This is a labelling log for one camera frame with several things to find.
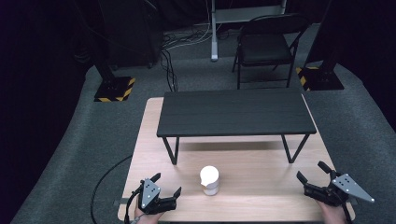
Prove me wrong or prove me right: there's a long black floor cable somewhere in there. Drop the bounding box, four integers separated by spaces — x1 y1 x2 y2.
90 154 134 224

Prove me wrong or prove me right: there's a bundle of floor cables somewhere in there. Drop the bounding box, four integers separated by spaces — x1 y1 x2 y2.
159 21 219 93

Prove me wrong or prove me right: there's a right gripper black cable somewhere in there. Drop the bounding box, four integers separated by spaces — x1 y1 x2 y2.
341 202 355 224

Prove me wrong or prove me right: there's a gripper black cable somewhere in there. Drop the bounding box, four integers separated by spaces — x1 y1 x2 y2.
341 202 355 224
123 186 145 224

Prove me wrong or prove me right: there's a white cup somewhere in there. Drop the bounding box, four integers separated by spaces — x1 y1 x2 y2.
199 165 220 197

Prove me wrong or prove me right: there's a black stand with striped base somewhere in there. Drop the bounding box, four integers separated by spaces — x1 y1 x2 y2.
295 0 346 92
90 46 136 104

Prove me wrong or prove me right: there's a black folding chair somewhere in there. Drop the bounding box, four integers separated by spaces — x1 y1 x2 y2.
231 13 311 91

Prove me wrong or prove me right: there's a white metal stand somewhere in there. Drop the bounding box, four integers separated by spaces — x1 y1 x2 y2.
210 0 288 63

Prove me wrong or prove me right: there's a person's left hand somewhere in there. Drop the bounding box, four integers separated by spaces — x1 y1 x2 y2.
134 198 164 224

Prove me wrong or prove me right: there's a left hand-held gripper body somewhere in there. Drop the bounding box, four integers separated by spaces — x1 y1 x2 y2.
137 178 178 216

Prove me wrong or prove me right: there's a black desktop shelf riser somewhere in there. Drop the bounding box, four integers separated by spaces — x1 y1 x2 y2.
156 87 318 166

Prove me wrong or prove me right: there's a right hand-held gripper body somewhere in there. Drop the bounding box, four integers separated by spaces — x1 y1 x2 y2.
304 169 375 207

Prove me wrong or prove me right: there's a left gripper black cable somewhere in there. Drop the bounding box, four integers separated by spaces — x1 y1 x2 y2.
123 186 145 224

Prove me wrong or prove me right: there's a person's right hand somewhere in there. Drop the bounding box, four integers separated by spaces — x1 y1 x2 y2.
315 199 349 224

